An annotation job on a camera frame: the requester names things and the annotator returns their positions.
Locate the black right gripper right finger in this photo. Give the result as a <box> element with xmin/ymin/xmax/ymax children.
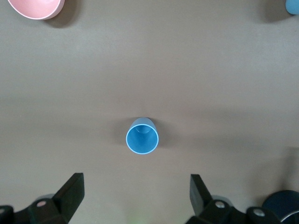
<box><xmin>186</xmin><ymin>174</ymin><xmax>248</xmax><ymax>224</ymax></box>

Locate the blue plastic cup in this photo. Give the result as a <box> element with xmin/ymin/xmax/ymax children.
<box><xmin>125</xmin><ymin>117</ymin><xmax>160</xmax><ymax>155</ymax></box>
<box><xmin>285</xmin><ymin>0</ymin><xmax>299</xmax><ymax>15</ymax></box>

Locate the pink bowl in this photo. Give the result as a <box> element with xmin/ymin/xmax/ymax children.
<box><xmin>6</xmin><ymin>0</ymin><xmax>63</xmax><ymax>20</ymax></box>

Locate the brown table cover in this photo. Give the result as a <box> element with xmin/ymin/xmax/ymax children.
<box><xmin>0</xmin><ymin>0</ymin><xmax>299</xmax><ymax>224</ymax></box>

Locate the black saucepan with blue handle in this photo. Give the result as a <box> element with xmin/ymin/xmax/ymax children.
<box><xmin>261</xmin><ymin>190</ymin><xmax>299</xmax><ymax>224</ymax></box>

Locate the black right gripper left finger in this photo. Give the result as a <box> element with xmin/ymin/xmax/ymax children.
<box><xmin>14</xmin><ymin>172</ymin><xmax>84</xmax><ymax>224</ymax></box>

